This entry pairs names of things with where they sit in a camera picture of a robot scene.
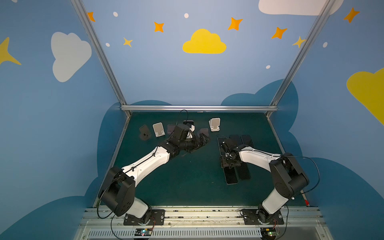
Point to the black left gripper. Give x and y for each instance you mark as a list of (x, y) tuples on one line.
[(201, 139)]

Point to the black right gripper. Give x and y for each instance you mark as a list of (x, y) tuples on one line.
[(226, 162)]

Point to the purple phone stand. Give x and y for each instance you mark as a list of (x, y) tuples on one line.
[(170, 129)]

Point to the white phone stand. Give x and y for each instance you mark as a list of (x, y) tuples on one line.
[(158, 129)]

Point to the white-framed phone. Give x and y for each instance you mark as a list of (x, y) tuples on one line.
[(222, 148)]

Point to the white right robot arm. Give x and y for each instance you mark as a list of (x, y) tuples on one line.
[(288, 176)]

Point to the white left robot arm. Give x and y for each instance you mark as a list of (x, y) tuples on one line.
[(119, 186)]

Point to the grey round stand middle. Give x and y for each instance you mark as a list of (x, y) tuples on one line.
[(203, 132)]

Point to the white stand back right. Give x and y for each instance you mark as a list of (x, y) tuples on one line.
[(214, 124)]

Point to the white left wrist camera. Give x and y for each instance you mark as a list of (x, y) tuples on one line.
[(191, 126)]

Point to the aluminium back frame rail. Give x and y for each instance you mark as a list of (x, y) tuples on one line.
[(199, 108)]

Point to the metal base rail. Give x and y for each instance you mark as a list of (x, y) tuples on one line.
[(206, 223)]

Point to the aluminium left frame post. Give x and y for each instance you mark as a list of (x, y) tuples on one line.
[(87, 24)]

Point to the aluminium frame post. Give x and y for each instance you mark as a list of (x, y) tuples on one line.
[(87, 24), (304, 49)]

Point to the aluminium right frame post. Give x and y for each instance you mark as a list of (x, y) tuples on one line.
[(304, 49)]

